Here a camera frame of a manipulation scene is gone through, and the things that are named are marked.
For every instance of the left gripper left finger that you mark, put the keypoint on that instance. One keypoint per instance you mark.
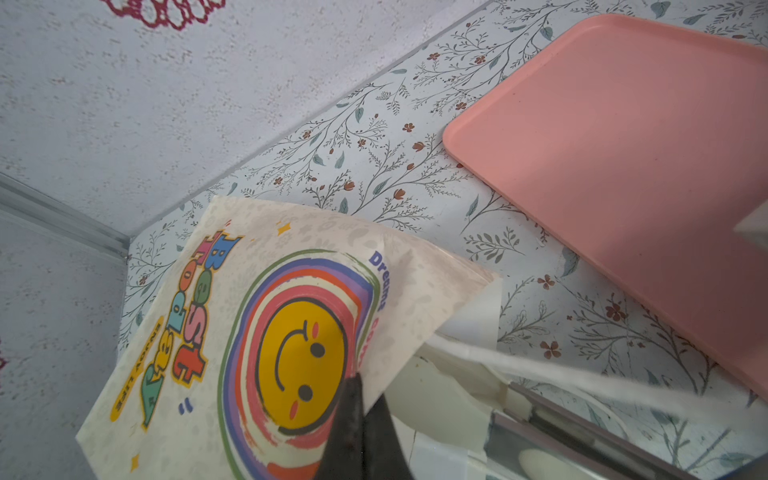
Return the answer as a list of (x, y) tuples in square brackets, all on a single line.
[(342, 458)]

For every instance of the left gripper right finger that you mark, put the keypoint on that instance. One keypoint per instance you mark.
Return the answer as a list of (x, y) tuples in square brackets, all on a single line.
[(383, 458)]

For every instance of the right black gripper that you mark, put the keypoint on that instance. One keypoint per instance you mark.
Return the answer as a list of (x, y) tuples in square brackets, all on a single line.
[(754, 227)]

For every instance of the white paper bag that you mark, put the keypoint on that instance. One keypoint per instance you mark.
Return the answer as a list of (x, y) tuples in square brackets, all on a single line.
[(235, 370)]

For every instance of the metal tongs white tips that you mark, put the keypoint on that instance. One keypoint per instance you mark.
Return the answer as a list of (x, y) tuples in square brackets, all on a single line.
[(457, 418)]

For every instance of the pink plastic tray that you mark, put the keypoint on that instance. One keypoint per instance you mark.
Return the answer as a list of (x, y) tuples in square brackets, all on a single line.
[(641, 146)]

